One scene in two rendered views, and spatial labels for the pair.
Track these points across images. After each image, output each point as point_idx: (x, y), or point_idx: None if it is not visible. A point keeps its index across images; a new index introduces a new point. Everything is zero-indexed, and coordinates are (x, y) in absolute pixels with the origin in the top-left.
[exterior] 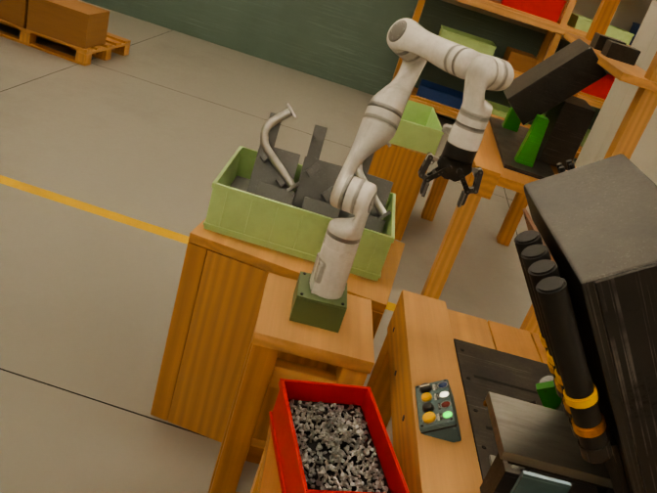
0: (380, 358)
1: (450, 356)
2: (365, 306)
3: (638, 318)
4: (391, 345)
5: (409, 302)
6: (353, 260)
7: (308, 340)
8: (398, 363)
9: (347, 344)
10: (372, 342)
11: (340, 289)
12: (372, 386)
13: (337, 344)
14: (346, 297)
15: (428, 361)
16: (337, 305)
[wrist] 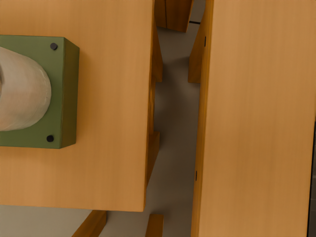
0: (203, 32)
1: (293, 196)
2: (136, 21)
3: None
4: (201, 75)
5: (225, 15)
6: (11, 103)
7: (19, 191)
8: (197, 170)
9: (93, 175)
10: (142, 149)
11: (29, 120)
12: (199, 60)
13: (74, 182)
14: (60, 106)
15: (240, 232)
16: (39, 147)
